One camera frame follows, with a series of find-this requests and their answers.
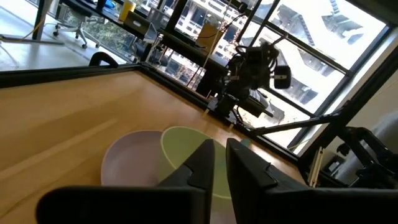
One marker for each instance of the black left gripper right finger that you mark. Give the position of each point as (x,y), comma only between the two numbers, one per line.
(280,202)

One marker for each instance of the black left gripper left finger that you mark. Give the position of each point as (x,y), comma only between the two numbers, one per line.
(124,205)

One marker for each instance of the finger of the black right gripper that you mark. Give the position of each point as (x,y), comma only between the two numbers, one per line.
(278,77)
(287,77)

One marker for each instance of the light green bowl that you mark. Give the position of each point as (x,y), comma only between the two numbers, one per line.
(180,146)

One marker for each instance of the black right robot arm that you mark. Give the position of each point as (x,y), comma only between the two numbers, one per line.
(227,105)

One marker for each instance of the lilac round plate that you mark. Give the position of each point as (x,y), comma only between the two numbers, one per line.
(133,158)

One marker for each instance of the brown cardboard box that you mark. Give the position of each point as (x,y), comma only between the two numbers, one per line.
(210,37)

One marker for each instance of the black side desk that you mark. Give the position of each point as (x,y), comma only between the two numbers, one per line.
(199,59)

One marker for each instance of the black round pole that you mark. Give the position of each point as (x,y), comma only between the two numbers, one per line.
(175,15)

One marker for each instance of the grey open laptop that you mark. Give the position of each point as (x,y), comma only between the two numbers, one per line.
(140,25)

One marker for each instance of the yellow drinking cup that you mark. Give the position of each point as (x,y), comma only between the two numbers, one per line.
(127,9)

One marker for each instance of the black arched clip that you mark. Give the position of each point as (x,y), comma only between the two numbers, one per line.
(102,57)

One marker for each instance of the long black office desk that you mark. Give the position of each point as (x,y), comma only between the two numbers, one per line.
(102,14)

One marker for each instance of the white office chair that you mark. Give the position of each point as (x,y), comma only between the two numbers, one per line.
(79,31)

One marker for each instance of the dark stand pole with base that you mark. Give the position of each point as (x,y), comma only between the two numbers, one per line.
(39,18)

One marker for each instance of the black window frame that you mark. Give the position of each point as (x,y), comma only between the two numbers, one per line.
(311,49)

